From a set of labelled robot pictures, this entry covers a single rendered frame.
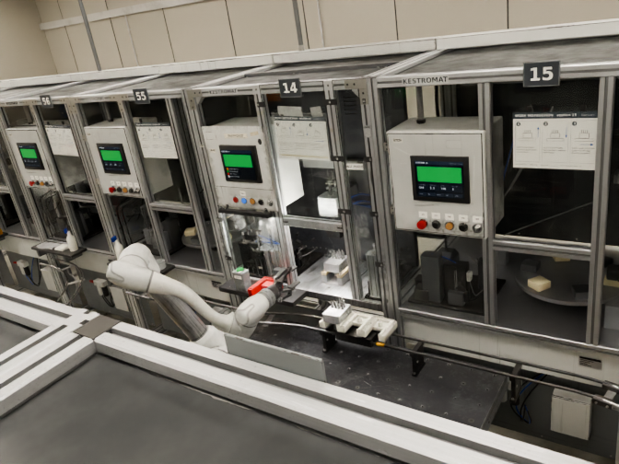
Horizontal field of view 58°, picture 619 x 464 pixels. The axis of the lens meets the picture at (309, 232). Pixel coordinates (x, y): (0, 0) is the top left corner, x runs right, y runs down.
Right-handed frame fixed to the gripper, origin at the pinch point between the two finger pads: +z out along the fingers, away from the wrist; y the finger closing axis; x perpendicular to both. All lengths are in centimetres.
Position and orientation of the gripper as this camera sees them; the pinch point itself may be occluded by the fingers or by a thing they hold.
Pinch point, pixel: (293, 276)
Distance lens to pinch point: 276.7
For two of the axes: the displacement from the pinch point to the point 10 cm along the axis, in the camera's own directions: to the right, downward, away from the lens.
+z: 5.5, -3.9, 7.4
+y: -1.4, -9.1, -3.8
